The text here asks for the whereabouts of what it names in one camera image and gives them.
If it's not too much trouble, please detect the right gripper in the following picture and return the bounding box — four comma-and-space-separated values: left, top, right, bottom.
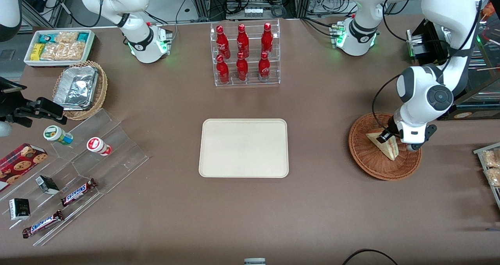
0, 77, 68, 128

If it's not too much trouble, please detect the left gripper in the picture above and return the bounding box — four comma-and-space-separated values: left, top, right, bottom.
376, 116, 427, 146

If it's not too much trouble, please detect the triangular sandwich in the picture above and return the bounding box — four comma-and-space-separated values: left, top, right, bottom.
366, 130, 400, 161

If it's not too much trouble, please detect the brown round wicker basket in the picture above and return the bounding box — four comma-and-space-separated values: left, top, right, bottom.
348, 112, 422, 181

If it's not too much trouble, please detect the aluminium foil tray stack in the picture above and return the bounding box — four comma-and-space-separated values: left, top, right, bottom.
54, 66, 99, 111

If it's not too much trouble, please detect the tan wicker basket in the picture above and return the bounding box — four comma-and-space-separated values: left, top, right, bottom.
52, 60, 108, 121

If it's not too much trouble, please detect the grey tray with snacks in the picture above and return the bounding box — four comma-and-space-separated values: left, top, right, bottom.
473, 142, 500, 211

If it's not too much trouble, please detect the cream plastic tray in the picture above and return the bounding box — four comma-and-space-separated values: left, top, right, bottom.
198, 119, 289, 178

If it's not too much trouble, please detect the green label yogurt cup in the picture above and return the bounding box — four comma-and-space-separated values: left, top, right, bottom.
43, 125, 74, 146

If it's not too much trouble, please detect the red cookie box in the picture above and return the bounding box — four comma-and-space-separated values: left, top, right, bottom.
0, 143, 48, 192

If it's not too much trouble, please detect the yellow snack packet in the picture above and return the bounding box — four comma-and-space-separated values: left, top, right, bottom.
30, 43, 46, 61

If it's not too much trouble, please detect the clear cracker bag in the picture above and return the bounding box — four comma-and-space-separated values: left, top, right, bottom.
55, 32, 79, 45
40, 42, 87, 61

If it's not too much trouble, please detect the red label yogurt cup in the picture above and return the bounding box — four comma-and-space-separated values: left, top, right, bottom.
86, 137, 113, 157

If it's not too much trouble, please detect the small black box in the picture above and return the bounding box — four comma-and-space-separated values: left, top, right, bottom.
9, 198, 31, 221
35, 175, 60, 195

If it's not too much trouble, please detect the white plastic snack bin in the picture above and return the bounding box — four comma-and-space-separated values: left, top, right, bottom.
23, 29, 96, 68

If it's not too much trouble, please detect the snickers bar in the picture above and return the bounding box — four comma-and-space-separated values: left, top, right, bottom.
61, 178, 98, 207
22, 210, 65, 239

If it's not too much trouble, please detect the clear acrylic stepped display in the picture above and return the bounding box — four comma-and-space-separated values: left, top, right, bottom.
0, 108, 150, 247

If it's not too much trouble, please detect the black food warmer machine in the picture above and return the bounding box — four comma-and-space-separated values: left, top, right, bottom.
406, 0, 500, 121

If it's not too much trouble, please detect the clear bagged snack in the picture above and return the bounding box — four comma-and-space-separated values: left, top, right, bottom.
484, 167, 500, 188
481, 149, 500, 168

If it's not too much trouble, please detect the red cola bottle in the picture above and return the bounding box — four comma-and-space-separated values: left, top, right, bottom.
258, 51, 271, 81
237, 24, 250, 58
261, 22, 274, 55
236, 53, 249, 82
216, 25, 230, 59
216, 55, 230, 84

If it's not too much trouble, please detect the clear acrylic bottle rack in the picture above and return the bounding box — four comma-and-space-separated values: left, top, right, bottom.
210, 19, 281, 87

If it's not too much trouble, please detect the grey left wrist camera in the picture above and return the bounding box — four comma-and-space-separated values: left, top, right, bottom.
406, 124, 438, 153

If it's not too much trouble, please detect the black table cable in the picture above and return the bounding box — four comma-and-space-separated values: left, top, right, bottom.
343, 249, 399, 265

